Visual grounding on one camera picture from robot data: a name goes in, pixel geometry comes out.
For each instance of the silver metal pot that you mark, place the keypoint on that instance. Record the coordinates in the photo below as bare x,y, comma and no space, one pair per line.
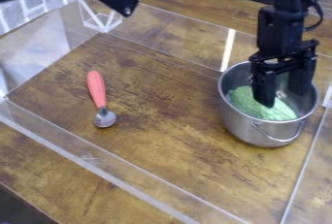
253,130

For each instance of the clear acrylic triangular bracket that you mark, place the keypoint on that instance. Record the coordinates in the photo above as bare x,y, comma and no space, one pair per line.
101,22

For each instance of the orange handled metal scoop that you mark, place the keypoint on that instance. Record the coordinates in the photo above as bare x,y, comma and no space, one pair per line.
106,117

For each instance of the green bitter gourd toy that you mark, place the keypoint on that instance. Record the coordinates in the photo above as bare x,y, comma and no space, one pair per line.
241,99

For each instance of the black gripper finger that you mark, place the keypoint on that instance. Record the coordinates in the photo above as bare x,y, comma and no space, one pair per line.
264,87
300,76

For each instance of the clear acrylic enclosure walls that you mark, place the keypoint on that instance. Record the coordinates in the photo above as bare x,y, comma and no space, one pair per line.
167,151

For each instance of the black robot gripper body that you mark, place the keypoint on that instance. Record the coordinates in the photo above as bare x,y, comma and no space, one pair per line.
281,47

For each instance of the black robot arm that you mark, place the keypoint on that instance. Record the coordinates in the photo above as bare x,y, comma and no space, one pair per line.
125,7

